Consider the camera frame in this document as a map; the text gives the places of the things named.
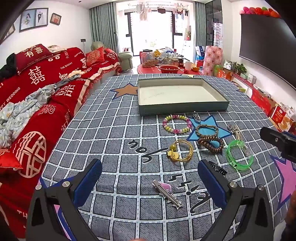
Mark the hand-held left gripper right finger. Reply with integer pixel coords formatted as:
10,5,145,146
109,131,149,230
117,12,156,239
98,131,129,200
198,159,275,241

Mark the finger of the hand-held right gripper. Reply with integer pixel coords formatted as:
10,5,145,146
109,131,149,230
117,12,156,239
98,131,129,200
260,126,288,146

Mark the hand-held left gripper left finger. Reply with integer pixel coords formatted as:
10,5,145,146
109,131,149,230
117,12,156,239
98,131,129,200
25,159,103,241

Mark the green translucent bracelet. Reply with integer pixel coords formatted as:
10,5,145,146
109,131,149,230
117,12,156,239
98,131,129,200
226,139,254,171

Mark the silver metal hair clip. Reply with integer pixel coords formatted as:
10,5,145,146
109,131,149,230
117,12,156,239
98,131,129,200
233,126,244,141

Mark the brown spiral hair tie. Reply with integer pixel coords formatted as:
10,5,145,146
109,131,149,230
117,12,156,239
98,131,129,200
197,136,225,154

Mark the silver hair clip with stars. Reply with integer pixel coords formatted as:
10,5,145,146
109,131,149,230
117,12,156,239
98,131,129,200
152,179,184,210

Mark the gold bangle with yellow flower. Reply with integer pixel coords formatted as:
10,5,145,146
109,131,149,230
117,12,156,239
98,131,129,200
167,139,194,163

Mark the brown braided hair tie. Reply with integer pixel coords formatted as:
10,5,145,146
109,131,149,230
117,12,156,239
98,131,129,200
195,124,219,138

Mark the pink yellow beaded bracelet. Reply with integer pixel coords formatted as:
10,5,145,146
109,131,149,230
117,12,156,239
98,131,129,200
162,114,192,134

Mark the grey-green shallow cardboard box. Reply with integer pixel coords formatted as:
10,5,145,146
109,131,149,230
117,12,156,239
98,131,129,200
138,78,230,116

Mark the person's right forearm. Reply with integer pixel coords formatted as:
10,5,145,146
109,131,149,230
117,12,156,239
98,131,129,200
285,192,296,241

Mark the black claw hair clip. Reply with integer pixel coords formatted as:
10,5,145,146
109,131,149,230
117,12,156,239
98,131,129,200
208,160,228,176

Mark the red box with waffle picture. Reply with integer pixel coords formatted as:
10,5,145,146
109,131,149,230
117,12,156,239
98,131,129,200
270,104,293,131

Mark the red television cabinet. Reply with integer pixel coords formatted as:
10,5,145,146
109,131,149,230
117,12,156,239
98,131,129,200
231,73,278,116

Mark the grey checked tablecloth with stars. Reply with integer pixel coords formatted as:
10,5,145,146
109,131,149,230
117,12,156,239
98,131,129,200
38,74,296,241

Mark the green potted plant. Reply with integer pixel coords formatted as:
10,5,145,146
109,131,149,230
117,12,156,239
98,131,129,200
232,62,248,75

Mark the green orange bag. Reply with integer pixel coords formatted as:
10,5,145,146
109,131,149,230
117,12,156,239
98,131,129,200
214,65,232,80

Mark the plain red cushion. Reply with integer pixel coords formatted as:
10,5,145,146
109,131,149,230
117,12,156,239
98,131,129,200
0,148,24,176

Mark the light blue floral blanket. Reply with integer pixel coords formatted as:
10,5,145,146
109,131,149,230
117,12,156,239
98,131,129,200
0,84,57,149

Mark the red printed sofa cover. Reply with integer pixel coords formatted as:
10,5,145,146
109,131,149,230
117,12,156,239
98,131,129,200
0,46,122,239

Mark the grey pink braided cushion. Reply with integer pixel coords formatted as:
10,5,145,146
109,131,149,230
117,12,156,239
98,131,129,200
58,70,88,86

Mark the blue white paper bag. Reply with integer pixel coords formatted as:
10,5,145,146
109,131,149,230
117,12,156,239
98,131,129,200
195,46,206,62

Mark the red plastic basin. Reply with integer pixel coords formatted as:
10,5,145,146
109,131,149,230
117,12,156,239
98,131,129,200
159,65,180,74

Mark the row of red plush flowers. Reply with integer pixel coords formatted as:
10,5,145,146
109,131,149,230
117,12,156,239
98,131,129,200
239,6,282,19

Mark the red cushion with round pattern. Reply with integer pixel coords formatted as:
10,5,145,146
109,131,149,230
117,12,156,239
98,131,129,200
85,47,105,67

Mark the red round table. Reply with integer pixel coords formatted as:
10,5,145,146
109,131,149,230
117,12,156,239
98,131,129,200
137,62,204,76

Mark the light green armchair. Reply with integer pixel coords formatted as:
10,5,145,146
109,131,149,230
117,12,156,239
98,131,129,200
90,41,134,70

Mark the grey-green curtain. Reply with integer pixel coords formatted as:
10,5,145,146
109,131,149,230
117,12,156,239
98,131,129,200
89,2,118,55
193,0,206,56

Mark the clear jar of nuts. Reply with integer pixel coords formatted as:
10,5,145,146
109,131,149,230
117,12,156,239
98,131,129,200
141,51,160,68

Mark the red pillow with white characters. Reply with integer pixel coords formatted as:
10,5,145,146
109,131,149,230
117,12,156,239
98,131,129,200
14,44,53,70

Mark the black cloth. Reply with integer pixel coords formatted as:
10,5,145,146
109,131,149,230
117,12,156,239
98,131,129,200
0,52,19,80

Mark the hanging laundry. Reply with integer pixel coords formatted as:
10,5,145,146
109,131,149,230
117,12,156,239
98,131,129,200
135,2,189,18

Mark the black wall television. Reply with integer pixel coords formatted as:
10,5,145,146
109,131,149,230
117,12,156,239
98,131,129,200
239,14,296,88

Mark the small picture frame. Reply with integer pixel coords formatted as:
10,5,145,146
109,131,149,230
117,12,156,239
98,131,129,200
49,13,62,25

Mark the large double picture frame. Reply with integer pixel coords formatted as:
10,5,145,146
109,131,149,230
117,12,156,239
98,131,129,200
19,8,49,32

